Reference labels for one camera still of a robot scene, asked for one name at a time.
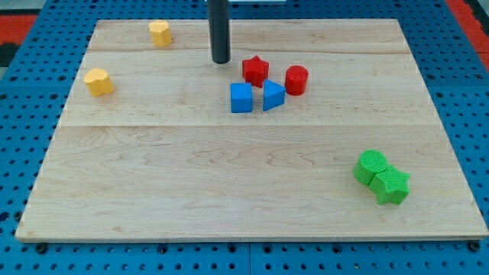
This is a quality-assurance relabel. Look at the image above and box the light wooden board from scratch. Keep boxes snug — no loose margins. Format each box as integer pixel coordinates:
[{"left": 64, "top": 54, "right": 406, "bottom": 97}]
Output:
[{"left": 16, "top": 19, "right": 488, "bottom": 243}]

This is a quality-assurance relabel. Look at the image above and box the blue cube block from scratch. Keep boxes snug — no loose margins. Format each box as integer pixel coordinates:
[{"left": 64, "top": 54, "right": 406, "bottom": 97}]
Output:
[{"left": 230, "top": 82, "right": 253, "bottom": 113}]

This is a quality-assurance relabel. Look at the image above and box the yellow heart block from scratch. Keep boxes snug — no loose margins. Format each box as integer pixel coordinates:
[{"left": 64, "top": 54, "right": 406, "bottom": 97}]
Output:
[{"left": 83, "top": 68, "right": 115, "bottom": 97}]

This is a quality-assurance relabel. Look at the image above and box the red cylinder block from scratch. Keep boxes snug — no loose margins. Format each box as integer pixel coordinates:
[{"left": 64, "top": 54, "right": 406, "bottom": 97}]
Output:
[{"left": 284, "top": 65, "right": 309, "bottom": 96}]

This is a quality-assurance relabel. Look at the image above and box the red star block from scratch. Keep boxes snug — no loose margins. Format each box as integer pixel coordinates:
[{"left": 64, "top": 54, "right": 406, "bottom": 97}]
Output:
[{"left": 241, "top": 56, "right": 270, "bottom": 88}]

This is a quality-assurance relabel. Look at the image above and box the blue triangle block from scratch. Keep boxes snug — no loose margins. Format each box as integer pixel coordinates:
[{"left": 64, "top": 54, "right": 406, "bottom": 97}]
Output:
[{"left": 263, "top": 79, "right": 286, "bottom": 112}]

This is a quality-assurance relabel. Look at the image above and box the green star block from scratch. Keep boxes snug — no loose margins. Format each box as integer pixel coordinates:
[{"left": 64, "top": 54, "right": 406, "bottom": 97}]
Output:
[{"left": 368, "top": 165, "right": 410, "bottom": 205}]

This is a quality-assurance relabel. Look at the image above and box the green cylinder block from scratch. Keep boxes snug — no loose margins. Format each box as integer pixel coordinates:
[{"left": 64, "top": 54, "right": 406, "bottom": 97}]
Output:
[{"left": 353, "top": 150, "right": 388, "bottom": 185}]

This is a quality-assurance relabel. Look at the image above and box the yellow pentagon block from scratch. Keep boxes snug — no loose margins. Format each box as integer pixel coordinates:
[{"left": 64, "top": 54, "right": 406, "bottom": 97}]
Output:
[{"left": 148, "top": 20, "right": 173, "bottom": 47}]

